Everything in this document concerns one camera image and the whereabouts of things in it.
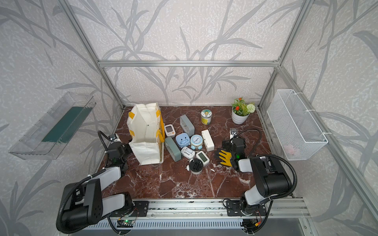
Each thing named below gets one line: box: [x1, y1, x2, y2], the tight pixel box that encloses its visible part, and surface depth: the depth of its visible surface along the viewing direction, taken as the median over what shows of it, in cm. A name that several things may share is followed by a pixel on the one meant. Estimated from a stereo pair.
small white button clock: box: [180, 146, 196, 160], surface depth 93 cm
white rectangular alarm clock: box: [201, 129, 215, 152], surface depth 96 cm
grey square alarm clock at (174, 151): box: [164, 136, 182, 163], surface depth 90 cm
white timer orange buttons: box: [164, 123, 176, 138], surface depth 103 cm
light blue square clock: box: [175, 132, 191, 148], surface depth 98 cm
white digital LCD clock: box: [195, 150, 210, 167], surface depth 91 cm
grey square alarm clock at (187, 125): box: [179, 114, 196, 137], surface depth 101 cm
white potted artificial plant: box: [231, 97, 256, 125], surface depth 101 cm
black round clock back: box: [186, 158, 204, 175], surface depth 86 cm
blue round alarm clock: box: [190, 134, 204, 150], surface depth 96 cm
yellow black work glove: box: [214, 147, 233, 167], surface depth 92 cm
